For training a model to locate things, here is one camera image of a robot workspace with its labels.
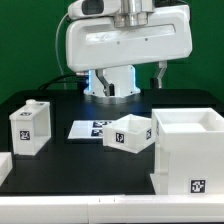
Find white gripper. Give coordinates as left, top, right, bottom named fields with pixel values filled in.
left=66, top=5, right=192, bottom=97

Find white drawer tray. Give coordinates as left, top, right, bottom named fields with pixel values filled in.
left=103, top=114, right=155, bottom=154

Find large white drawer housing box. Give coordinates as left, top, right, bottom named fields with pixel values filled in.
left=151, top=108, right=224, bottom=195

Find small white drawer with knob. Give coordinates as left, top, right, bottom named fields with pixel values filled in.
left=9, top=99, right=51, bottom=156

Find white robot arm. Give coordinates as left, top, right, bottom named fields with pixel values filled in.
left=66, top=0, right=192, bottom=99

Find white marker sheet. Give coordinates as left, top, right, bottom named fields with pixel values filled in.
left=68, top=120, right=111, bottom=140

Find black cables on table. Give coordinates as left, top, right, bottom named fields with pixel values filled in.
left=38, top=71, right=90, bottom=91

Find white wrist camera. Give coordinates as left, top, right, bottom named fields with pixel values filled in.
left=68, top=0, right=121, bottom=19

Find grey cable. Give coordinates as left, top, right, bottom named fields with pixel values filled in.
left=54, top=14, right=73, bottom=78

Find white left rail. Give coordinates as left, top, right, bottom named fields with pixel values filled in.
left=0, top=152, right=13, bottom=186

